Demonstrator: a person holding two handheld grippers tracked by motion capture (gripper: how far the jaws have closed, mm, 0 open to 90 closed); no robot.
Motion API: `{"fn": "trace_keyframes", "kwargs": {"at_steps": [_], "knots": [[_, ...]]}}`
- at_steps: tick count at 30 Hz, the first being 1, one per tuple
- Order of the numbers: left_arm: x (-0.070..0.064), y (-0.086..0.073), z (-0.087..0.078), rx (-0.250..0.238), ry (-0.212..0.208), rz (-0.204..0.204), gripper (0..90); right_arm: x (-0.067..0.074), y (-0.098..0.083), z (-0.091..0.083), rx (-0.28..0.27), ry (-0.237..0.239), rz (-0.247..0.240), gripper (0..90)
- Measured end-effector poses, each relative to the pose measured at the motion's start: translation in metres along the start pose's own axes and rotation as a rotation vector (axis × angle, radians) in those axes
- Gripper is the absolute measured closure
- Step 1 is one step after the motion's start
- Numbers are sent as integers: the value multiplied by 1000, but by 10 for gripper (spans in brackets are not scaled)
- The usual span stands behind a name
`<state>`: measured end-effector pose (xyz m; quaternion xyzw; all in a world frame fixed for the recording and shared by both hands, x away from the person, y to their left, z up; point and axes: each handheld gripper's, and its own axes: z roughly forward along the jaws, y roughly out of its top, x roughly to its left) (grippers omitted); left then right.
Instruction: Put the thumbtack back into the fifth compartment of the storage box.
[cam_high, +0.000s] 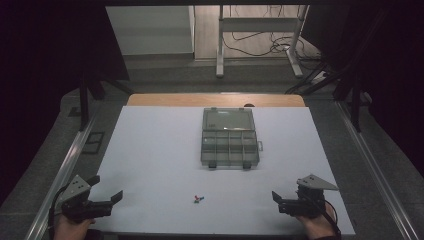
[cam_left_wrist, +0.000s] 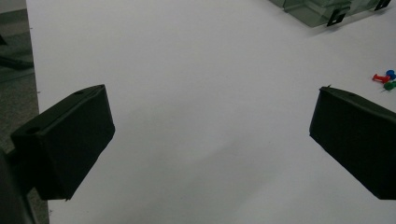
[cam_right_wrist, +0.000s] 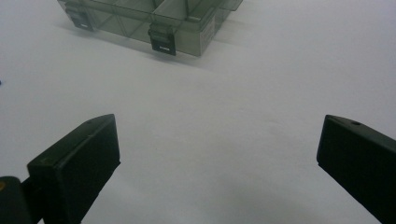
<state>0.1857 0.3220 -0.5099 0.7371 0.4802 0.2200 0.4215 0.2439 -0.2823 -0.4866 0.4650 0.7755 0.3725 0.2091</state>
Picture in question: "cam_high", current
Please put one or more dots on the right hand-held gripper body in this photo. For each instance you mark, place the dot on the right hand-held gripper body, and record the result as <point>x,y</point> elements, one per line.
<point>308,203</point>

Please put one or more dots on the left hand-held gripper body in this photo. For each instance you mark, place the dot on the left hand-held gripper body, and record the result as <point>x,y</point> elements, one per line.
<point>75,195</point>

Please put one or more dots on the clear plastic compartment box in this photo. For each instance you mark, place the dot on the clear plastic compartment box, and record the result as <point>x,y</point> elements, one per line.
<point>230,140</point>

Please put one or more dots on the person's right hand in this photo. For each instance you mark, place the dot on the person's right hand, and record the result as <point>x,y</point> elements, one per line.
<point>315,226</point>

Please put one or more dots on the person's left hand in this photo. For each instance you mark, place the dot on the person's left hand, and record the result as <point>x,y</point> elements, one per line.
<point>71,230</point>

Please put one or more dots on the black floor socket plate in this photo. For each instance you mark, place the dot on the black floor socket plate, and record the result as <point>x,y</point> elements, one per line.
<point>93,142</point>

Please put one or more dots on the white board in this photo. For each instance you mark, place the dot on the white board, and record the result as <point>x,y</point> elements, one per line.
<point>150,166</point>

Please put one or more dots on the black metal stand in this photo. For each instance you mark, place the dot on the black metal stand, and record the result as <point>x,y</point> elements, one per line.
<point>84,100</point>
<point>356,100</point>

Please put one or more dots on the wooden table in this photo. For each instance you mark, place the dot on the wooden table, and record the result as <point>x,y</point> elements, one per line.
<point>186,100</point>

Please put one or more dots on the black curtain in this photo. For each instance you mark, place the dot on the black curtain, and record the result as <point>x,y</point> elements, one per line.
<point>43,66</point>
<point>393,66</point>

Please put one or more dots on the white power strip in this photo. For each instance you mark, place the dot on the white power strip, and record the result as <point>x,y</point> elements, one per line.
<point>319,77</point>

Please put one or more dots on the white cabinet panel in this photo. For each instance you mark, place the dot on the white cabinet panel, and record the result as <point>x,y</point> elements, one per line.
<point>150,30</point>

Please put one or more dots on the aluminium rail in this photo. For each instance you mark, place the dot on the aluminium rail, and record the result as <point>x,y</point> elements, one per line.
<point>60,180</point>
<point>373,166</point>

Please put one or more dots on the white desk frame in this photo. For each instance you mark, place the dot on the white desk frame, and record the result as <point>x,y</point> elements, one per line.
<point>260,25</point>

